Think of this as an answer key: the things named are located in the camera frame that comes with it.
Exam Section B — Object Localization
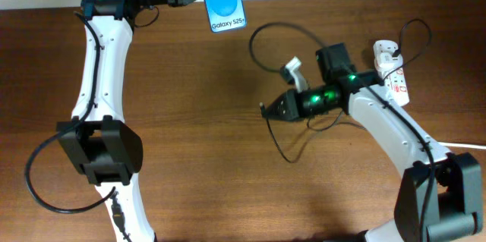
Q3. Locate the blue Galaxy smartphone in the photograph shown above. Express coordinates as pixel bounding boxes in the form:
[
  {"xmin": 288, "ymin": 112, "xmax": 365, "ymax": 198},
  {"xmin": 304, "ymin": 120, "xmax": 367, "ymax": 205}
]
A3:
[{"xmin": 204, "ymin": 0, "xmax": 247, "ymax": 33}]

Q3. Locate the black charging cable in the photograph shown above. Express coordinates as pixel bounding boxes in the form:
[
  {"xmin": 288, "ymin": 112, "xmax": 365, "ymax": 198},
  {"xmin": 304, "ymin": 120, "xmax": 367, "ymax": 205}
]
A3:
[{"xmin": 259, "ymin": 18, "xmax": 433, "ymax": 164}]

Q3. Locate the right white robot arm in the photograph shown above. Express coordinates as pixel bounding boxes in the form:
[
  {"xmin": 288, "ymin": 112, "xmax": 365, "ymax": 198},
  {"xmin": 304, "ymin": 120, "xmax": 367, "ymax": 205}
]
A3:
[{"xmin": 260, "ymin": 43, "xmax": 484, "ymax": 241}]

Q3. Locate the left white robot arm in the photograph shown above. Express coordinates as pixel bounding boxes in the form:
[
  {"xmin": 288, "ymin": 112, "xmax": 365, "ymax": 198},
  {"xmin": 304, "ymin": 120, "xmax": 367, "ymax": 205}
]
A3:
[{"xmin": 57, "ymin": 0, "xmax": 196, "ymax": 241}]

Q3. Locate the white USB charger plug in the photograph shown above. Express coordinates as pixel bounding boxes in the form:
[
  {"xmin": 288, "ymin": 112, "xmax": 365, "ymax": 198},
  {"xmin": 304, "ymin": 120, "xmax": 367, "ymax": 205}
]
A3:
[{"xmin": 374, "ymin": 52, "xmax": 403, "ymax": 72}]

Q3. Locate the white power strip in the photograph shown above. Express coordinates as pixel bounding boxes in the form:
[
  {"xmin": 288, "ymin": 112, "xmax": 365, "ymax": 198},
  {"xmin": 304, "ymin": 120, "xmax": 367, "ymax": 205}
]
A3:
[{"xmin": 373, "ymin": 39, "xmax": 409, "ymax": 106}]

